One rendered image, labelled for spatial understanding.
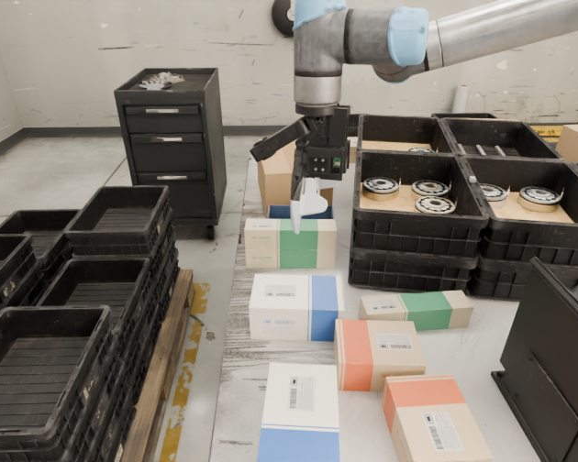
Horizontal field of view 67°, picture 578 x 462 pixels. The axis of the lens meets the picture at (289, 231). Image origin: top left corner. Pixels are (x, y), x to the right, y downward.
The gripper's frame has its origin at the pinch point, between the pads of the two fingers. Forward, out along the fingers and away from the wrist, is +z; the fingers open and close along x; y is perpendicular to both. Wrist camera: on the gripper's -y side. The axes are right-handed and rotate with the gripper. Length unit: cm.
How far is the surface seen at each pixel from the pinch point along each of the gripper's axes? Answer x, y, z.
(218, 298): 95, -69, 91
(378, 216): 23.1, 11.4, 8.1
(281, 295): 6.1, -6.7, 21.8
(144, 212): 82, -94, 42
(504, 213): 52, 43, 15
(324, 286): 11.9, 1.6, 21.6
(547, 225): 28, 47, 8
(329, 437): -23.8, 10.4, 25.2
